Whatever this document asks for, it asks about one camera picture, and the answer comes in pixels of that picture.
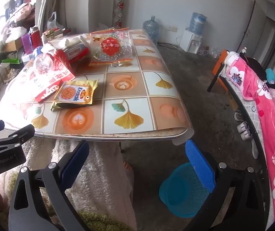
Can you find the green shaggy cloth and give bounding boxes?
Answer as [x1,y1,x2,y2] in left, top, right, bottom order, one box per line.
[0,171,131,231]

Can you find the dark wooden stick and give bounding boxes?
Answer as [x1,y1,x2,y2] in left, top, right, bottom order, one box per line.
[239,0,256,52]

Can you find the black cable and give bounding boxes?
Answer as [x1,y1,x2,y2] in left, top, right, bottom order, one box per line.
[158,43,183,51]

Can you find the black clothes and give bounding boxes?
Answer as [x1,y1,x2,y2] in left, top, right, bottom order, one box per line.
[239,52,273,81]

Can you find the white plastic bag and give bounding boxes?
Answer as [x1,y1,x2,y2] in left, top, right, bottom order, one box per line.
[47,12,63,30]

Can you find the pink floral blanket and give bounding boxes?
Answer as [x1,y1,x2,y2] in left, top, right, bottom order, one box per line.
[226,53,275,222]

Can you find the red and white paper bag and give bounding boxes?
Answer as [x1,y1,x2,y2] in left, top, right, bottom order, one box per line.
[12,53,77,104]

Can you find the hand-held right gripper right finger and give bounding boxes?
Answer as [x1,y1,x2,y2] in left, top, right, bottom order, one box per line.
[185,139,271,231]

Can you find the green paper bag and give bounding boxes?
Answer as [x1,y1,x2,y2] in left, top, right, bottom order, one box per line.
[0,53,20,64]

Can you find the red carton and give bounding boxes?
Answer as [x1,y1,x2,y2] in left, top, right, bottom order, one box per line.
[54,44,90,64]

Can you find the person's foot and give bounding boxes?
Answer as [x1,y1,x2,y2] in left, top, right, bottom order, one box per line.
[123,161,134,176]

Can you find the beige shoe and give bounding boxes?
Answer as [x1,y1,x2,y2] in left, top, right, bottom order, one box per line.
[4,67,19,80]

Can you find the beige curtain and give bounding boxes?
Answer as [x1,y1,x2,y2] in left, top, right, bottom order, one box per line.
[35,0,66,29]

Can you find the clear plastic bag red print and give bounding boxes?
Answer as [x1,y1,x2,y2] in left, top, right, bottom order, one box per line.
[88,28,133,67]

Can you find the stack of colourful packets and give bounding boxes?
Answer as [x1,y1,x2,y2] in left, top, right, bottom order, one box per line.
[42,28,72,39]

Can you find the pile of clothes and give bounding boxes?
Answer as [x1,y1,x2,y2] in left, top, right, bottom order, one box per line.
[0,2,36,29]

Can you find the blue water jug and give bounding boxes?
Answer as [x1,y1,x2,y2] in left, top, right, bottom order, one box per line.
[143,16,159,46]

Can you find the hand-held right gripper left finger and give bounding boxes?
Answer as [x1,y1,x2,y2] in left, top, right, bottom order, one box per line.
[8,140,90,231]

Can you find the blue mesh wastebasket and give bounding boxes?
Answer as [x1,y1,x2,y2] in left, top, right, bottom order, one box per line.
[159,162,216,218]

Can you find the red insulated bottle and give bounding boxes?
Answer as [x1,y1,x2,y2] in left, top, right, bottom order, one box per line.
[29,25,43,49]

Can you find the white water dispenser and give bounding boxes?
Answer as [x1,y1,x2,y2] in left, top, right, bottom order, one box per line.
[179,30,203,54]

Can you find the teal cloth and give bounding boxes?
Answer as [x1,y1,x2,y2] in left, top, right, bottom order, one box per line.
[265,68,275,82]

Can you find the white paper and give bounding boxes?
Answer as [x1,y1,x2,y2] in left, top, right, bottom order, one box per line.
[42,35,91,53]

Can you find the golden snack packet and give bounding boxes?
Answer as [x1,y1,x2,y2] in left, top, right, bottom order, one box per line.
[50,79,99,112]

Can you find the cluster of clear bottles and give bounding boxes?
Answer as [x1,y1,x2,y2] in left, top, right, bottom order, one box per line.
[197,45,221,58]

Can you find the purple container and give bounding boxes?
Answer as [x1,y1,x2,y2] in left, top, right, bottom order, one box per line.
[21,33,33,53]

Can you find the crushed clear plastic bottle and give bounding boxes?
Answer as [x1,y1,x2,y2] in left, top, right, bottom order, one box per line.
[33,46,55,76]

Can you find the patterned tablecloth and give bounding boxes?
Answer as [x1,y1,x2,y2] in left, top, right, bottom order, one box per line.
[0,28,195,146]

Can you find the rolled patterned paper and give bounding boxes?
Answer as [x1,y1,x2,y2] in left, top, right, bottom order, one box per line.
[112,0,126,29]

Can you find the door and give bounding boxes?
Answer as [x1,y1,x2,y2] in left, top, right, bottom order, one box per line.
[259,17,275,65]

